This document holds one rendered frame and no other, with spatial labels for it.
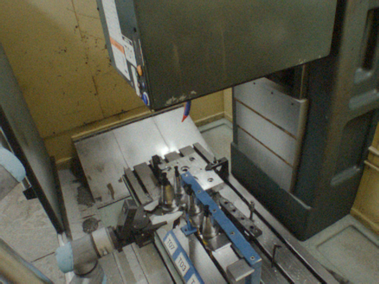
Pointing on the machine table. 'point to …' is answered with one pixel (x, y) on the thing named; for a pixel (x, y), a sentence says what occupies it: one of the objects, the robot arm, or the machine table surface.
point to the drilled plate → (201, 176)
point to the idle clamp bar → (240, 219)
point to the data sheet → (113, 26)
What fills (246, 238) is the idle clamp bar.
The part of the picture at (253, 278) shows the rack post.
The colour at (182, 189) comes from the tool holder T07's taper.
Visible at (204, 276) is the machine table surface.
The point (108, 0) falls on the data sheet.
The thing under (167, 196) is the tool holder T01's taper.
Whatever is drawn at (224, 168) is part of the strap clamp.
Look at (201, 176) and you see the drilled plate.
